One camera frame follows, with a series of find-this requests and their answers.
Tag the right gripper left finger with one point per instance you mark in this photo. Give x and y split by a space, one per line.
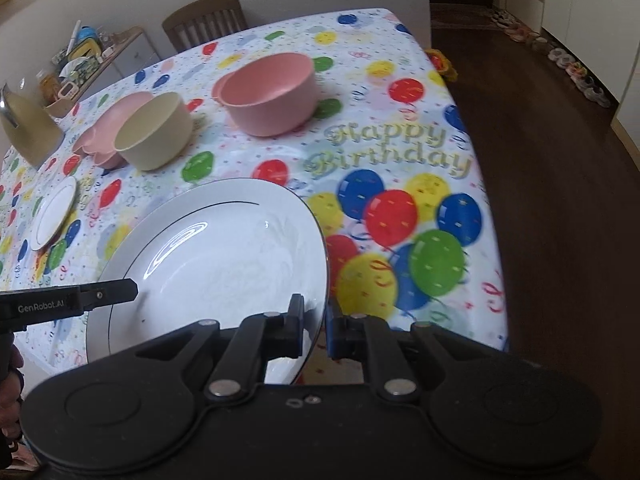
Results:
246 350

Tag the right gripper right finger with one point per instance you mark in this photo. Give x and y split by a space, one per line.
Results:
369 341

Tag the small white plate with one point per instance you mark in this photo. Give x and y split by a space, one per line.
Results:
52 213

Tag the large white plate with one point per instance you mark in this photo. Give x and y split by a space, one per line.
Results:
223 251

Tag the white kitchen timer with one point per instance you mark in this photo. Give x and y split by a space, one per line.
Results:
68 91

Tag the person left hand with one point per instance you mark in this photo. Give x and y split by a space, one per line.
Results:
10 394

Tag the gold thermos jug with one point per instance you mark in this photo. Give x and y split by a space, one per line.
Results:
29 128

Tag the pink bear-shaped plate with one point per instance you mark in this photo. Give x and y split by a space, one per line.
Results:
98 140

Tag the cream bowl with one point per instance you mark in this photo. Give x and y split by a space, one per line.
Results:
156 133

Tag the balloon print tablecloth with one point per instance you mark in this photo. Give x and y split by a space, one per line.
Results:
384 163

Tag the green tissue box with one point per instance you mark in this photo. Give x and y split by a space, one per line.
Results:
80 70

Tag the pink bowl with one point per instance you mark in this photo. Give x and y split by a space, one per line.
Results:
271 96

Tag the blue yellow container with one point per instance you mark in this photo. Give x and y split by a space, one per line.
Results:
87 44

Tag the small pink heart dish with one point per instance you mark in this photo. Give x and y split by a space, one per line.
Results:
218 86

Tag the yellow toy on floor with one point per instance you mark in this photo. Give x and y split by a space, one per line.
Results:
442 65

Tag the white drawer side cabinet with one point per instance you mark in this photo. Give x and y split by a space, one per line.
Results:
135 52

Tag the patterned door mat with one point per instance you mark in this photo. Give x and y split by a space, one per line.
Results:
462 17

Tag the brown wooden chair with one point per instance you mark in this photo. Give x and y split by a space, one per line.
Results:
203 21

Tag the white wardrobe cabinets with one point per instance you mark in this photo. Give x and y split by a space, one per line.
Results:
596 42

